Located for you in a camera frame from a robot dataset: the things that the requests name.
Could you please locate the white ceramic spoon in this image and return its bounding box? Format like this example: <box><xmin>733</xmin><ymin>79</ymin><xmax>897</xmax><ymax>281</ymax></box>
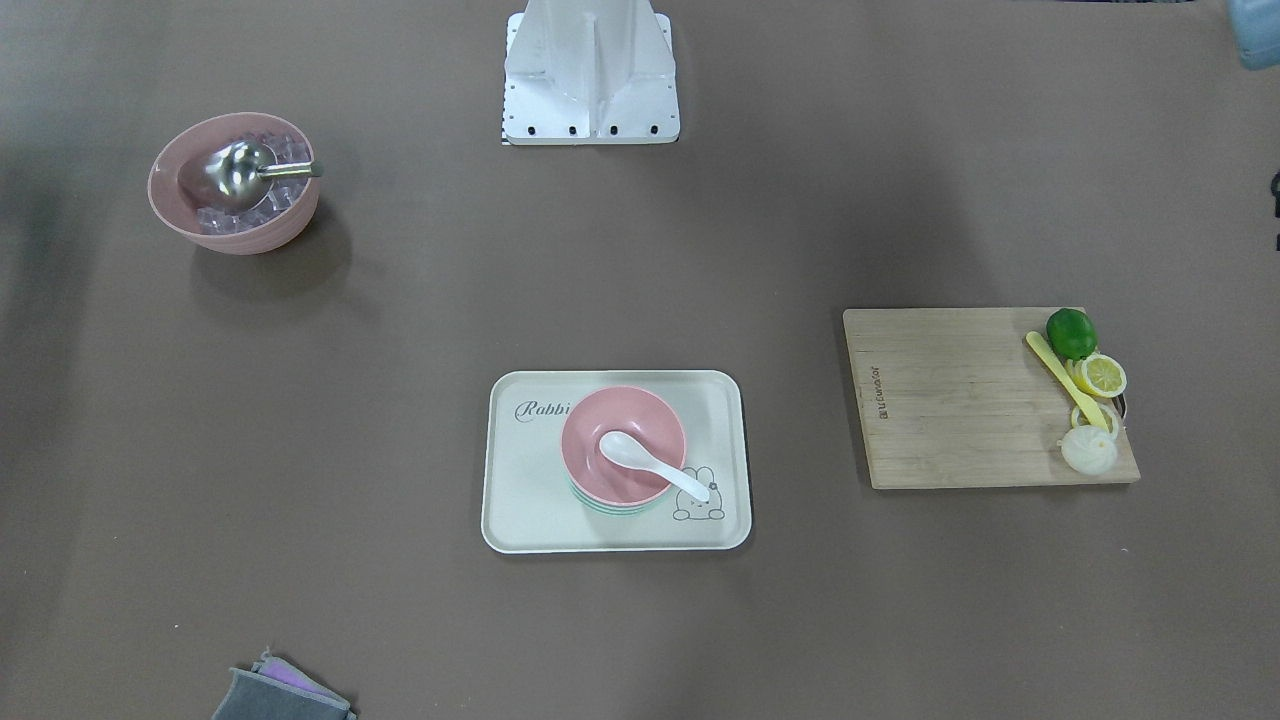
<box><xmin>598</xmin><ymin>430</ymin><xmax>710</xmax><ymax>502</ymax></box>

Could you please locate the yellow plastic spoon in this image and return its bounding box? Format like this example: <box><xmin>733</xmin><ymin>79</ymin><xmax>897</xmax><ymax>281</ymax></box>
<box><xmin>1024</xmin><ymin>331</ymin><xmax>1116</xmax><ymax>432</ymax></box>

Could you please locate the lemon ring slice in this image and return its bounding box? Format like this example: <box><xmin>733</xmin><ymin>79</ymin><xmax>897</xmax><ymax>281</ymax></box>
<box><xmin>1070</xmin><ymin>404</ymin><xmax>1123</xmax><ymax>441</ymax></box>

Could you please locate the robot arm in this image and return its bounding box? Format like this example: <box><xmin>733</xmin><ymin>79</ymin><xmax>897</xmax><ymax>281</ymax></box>
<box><xmin>1226</xmin><ymin>0</ymin><xmax>1279</xmax><ymax>70</ymax></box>

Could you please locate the grey purple cloth stack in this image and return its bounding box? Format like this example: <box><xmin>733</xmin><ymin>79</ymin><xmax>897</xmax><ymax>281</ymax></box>
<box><xmin>212</xmin><ymin>651</ymin><xmax>358</xmax><ymax>719</ymax></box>

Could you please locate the green bowl stack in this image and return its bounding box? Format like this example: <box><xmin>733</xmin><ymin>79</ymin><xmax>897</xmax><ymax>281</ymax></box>
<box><xmin>564</xmin><ymin>480</ymin><xmax>671</xmax><ymax>516</ymax></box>

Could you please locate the green lime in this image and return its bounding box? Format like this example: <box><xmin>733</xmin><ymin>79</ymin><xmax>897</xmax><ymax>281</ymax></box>
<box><xmin>1044</xmin><ymin>307</ymin><xmax>1098</xmax><ymax>361</ymax></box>

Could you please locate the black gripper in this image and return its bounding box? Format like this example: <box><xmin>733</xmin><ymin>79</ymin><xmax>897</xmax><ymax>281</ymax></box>
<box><xmin>1270</xmin><ymin>170</ymin><xmax>1280</xmax><ymax>220</ymax></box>

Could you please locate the small pink bowl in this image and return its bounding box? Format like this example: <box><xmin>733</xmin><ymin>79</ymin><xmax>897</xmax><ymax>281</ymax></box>
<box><xmin>559</xmin><ymin>386</ymin><xmax>687</xmax><ymax>511</ymax></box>

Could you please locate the large pink ice bowl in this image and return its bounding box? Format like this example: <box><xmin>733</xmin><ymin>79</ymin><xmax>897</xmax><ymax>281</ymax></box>
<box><xmin>147</xmin><ymin>111</ymin><xmax>321</xmax><ymax>256</ymax></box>

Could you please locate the metal ice scoop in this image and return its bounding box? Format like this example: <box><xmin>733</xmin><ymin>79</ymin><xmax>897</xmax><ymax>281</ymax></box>
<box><xmin>189</xmin><ymin>140</ymin><xmax>324</xmax><ymax>213</ymax></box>

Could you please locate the lemon half slice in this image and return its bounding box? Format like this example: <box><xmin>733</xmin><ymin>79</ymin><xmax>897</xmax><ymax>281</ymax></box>
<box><xmin>1068</xmin><ymin>352</ymin><xmax>1128</xmax><ymax>398</ymax></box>

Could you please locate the bamboo cutting board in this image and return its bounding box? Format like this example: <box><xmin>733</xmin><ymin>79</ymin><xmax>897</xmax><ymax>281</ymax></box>
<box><xmin>842</xmin><ymin>307</ymin><xmax>1091</xmax><ymax>491</ymax></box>

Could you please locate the cream rabbit tray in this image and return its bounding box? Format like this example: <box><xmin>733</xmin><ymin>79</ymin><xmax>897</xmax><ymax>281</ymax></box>
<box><xmin>481</xmin><ymin>370</ymin><xmax>753</xmax><ymax>553</ymax></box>

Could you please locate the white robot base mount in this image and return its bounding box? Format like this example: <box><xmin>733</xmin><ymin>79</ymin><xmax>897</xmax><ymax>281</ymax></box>
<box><xmin>500</xmin><ymin>1</ymin><xmax>681</xmax><ymax>146</ymax></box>

